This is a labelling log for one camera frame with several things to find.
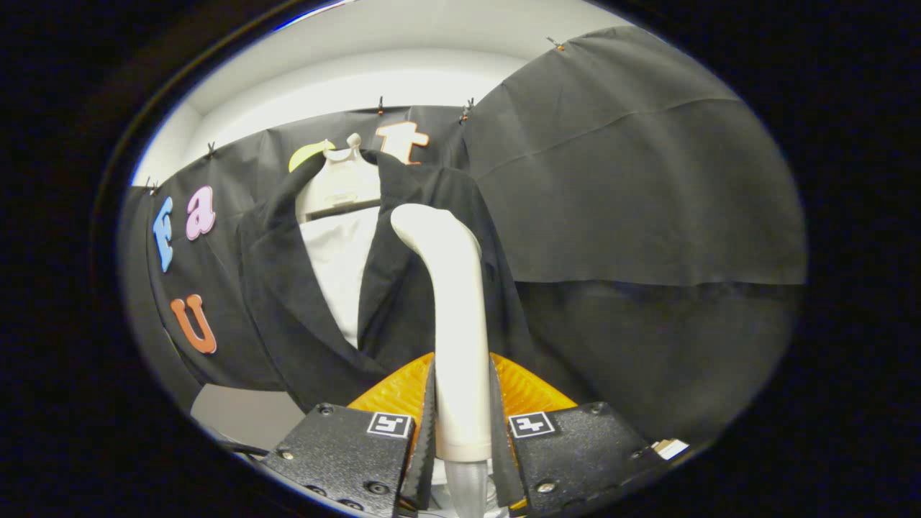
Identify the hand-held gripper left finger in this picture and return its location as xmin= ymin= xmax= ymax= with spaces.
xmin=260 ymin=352 xmax=437 ymax=518

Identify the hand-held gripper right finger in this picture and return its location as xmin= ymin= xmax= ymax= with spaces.
xmin=489 ymin=353 xmax=666 ymax=517

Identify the black jacket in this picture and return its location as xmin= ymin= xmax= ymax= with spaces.
xmin=237 ymin=149 xmax=569 ymax=412

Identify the white garment steamer nozzle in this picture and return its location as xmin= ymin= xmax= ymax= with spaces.
xmin=390 ymin=204 xmax=493 ymax=463

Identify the grey cabinet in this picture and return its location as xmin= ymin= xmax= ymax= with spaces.
xmin=191 ymin=383 xmax=307 ymax=454

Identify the white mannequin torso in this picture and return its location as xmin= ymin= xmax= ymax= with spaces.
xmin=300 ymin=207 xmax=382 ymax=350

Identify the white plastic hanger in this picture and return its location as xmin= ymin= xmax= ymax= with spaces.
xmin=295 ymin=133 xmax=382 ymax=222

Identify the black backdrop cloth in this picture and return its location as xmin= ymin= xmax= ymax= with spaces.
xmin=119 ymin=25 xmax=807 ymax=443

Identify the row of backdrop clips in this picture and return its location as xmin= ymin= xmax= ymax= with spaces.
xmin=144 ymin=36 xmax=566 ymax=196

